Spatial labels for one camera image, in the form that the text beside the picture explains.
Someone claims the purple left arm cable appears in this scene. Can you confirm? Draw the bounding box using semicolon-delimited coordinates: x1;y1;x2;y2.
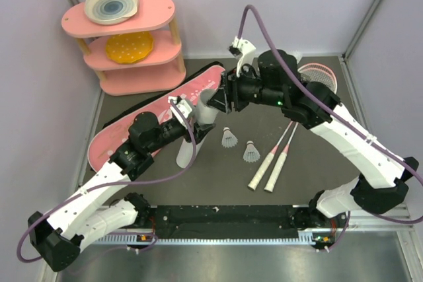
20;110;195;261

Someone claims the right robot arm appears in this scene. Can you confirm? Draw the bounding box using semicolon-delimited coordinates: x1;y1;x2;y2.
207;50;414;227

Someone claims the white shuttlecock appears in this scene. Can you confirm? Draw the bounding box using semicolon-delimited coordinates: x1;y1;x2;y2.
243;141;260;163
221;127;238;149

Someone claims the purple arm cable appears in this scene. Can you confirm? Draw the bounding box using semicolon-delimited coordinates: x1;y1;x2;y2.
237;5;423;223
20;110;195;261

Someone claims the pink three-tier wooden shelf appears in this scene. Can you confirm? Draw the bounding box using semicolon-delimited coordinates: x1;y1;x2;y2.
61;0;186;96

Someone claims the pink badminton racket lower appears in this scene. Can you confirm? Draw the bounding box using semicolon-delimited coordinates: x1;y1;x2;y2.
247;63;334;192

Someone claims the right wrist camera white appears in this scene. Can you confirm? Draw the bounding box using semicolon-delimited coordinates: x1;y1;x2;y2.
229;36;256;77

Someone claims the pink racket bag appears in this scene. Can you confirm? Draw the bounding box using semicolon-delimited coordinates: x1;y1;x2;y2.
87;61;228;174

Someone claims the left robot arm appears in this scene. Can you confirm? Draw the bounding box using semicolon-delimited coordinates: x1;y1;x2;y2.
28;106;215;272

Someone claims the pink badminton racket upper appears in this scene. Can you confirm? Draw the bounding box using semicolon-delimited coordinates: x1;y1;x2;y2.
264;63;338;193

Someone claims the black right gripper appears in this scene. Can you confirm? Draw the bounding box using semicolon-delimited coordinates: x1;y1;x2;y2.
206;63;285;116

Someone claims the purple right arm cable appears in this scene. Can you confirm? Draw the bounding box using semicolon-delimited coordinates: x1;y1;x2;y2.
237;5;423;223

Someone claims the white blue ceramic bowl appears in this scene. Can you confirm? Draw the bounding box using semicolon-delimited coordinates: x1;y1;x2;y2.
84;0;139;25

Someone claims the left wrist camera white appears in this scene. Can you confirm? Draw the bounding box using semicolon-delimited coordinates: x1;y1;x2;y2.
168;96;195;122

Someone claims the pink badminton racket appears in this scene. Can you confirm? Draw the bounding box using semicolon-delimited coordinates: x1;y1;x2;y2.
264;63;338;193
247;63;334;192

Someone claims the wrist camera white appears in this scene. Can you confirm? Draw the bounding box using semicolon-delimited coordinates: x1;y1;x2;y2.
229;36;256;77
168;96;195;122

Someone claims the white shuttlecock tube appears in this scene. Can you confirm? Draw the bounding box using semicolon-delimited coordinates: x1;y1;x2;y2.
176;88;218;168

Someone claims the grey slotted cable duct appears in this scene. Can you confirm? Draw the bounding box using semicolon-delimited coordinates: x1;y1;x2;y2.
89;230;318;246

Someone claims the yellow dotted plate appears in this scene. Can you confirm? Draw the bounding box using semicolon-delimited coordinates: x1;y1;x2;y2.
105;32;154;64

